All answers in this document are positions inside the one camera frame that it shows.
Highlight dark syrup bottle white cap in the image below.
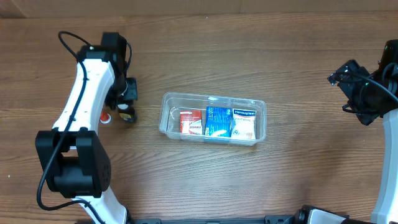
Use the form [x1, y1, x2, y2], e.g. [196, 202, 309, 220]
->
[118, 104, 137, 123]

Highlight blue lozenge box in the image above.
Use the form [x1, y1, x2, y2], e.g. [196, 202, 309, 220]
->
[205, 106, 232, 138]

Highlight clear plastic container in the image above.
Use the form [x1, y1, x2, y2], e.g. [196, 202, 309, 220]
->
[159, 92, 267, 146]

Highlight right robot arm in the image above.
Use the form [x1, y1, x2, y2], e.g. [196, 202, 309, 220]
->
[328, 39, 397, 223]

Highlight red medicine box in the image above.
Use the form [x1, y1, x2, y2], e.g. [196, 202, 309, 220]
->
[180, 110, 203, 135]

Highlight white Hansaplast box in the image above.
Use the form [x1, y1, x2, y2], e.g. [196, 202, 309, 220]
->
[231, 108, 256, 139]

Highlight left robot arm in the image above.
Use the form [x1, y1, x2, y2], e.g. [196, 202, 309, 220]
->
[35, 32, 137, 223]

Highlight orange tablet tube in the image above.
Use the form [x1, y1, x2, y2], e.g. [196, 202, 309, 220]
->
[99, 110, 111, 124]

